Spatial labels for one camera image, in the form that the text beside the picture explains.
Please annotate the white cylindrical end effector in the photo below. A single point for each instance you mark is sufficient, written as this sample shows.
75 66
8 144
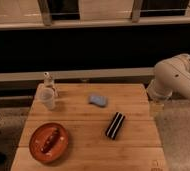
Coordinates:
156 108

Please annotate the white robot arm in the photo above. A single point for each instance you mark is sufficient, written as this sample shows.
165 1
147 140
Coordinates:
170 75

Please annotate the blue sponge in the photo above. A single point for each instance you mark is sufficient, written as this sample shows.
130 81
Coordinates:
100 101

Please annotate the hot dog sausage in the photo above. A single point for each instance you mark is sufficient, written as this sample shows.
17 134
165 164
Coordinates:
50 141

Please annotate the clear plastic cup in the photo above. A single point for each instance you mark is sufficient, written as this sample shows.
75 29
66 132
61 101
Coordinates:
47 97

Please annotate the orange plate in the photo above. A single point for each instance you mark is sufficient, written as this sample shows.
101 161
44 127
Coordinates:
38 139

